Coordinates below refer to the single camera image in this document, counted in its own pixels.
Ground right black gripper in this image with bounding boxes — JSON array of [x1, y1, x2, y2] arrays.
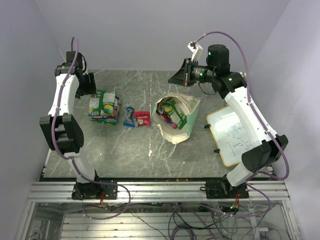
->
[[168, 58, 216, 87]]

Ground green snack packet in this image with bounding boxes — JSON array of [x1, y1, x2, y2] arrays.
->
[[89, 99, 122, 126]]

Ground green printed paper bag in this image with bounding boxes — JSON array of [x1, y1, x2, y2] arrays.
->
[[151, 83, 201, 161]]

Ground purple pink candy tube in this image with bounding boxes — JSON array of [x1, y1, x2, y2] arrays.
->
[[156, 106, 177, 129]]

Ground red snack packet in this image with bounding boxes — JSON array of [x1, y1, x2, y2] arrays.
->
[[134, 111, 151, 127]]

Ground blue snack packet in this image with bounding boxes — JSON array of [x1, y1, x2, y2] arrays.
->
[[123, 106, 136, 128]]

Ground green yellow snack box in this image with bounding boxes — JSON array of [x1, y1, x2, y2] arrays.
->
[[88, 90, 116, 117]]

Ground green Fox's candy packet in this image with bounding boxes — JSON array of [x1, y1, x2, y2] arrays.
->
[[160, 97, 187, 130]]

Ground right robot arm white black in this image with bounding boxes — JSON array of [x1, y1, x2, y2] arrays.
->
[[168, 42, 289, 198]]

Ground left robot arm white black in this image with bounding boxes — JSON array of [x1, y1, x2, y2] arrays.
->
[[39, 50, 102, 200]]

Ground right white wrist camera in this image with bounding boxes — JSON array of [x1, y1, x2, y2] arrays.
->
[[187, 41, 203, 62]]

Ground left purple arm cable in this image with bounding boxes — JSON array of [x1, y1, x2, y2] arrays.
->
[[51, 36, 132, 221]]

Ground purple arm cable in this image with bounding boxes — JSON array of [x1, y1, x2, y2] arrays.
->
[[196, 31, 290, 218], [51, 36, 132, 221]]

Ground white whiteboard wooden frame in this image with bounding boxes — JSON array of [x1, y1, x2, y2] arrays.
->
[[206, 106, 253, 167]]

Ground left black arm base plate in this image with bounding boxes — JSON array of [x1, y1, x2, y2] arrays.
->
[[71, 182, 118, 201]]

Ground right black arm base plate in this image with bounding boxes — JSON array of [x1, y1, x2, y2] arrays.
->
[[199, 176, 249, 199]]

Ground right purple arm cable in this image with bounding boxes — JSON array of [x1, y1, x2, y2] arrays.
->
[[196, 31, 290, 218]]

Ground aluminium extrusion rail frame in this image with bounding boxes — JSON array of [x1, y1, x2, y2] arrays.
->
[[15, 178, 302, 240]]

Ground loose cables under table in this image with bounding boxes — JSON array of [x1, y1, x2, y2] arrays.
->
[[82, 191, 276, 240]]

